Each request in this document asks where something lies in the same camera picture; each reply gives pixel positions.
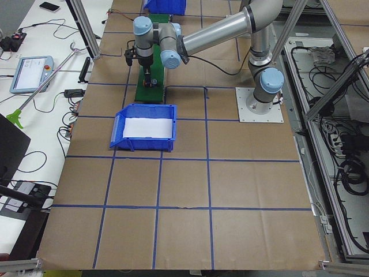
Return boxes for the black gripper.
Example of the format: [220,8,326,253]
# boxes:
[138,56,153,83]

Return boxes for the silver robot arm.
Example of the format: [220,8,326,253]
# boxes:
[125,1,284,115]

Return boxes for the blue bin with buttons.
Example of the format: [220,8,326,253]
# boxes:
[110,104,177,152]

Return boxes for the green conveyor belt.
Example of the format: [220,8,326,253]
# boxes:
[134,14,172,103]

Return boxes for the blue empty bin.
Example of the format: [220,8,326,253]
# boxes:
[144,0,187,15]

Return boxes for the black power adapter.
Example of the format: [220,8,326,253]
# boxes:
[63,89,85,99]

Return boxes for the teach pendant tablet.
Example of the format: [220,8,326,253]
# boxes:
[9,55,54,94]

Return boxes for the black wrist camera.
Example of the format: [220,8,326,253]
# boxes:
[124,46,135,66]

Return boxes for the red black conveyor wires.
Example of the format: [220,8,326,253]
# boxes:
[102,8,146,25]

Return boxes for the aluminium frame post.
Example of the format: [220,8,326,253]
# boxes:
[66,0,101,61]

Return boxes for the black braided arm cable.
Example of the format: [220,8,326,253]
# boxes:
[189,54,251,76]

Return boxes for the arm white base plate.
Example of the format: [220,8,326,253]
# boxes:
[235,87,284,123]

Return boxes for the green handled reacher grabber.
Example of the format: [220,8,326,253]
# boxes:
[6,42,84,129]

